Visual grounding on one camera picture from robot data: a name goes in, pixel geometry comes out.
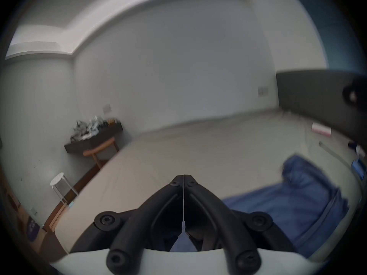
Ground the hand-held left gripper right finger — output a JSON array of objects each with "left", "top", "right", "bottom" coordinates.
[{"left": 184, "top": 175, "right": 297, "bottom": 275}]

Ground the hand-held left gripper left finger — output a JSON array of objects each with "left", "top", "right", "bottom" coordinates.
[{"left": 70, "top": 175, "right": 184, "bottom": 275}]

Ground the dark blue shirt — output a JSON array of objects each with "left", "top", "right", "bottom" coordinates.
[{"left": 171, "top": 154, "right": 350, "bottom": 259}]

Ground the bed with beige sheet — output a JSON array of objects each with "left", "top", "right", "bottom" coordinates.
[{"left": 54, "top": 108, "right": 365, "bottom": 263}]

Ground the wooden chair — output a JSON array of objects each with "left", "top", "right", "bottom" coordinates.
[{"left": 83, "top": 137, "right": 120, "bottom": 169}]

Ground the white round stool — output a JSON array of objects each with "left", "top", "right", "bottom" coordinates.
[{"left": 50, "top": 172, "right": 79, "bottom": 206}]

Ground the dark cluttered desk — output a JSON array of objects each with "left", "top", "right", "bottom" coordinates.
[{"left": 64, "top": 116, "right": 124, "bottom": 154}]

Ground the small pink and white box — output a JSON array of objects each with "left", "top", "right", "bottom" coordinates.
[{"left": 312, "top": 122, "right": 332, "bottom": 138}]

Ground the small blue pack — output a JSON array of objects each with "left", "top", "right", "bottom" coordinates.
[{"left": 351, "top": 159, "right": 365, "bottom": 180}]

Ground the small black and white item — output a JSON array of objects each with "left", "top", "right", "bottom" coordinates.
[{"left": 348, "top": 141, "right": 366, "bottom": 154}]

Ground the dark padded headboard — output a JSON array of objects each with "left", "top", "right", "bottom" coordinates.
[{"left": 276, "top": 69, "right": 367, "bottom": 151}]

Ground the thin grey cable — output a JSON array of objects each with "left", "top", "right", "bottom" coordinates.
[{"left": 318, "top": 141, "right": 352, "bottom": 168}]

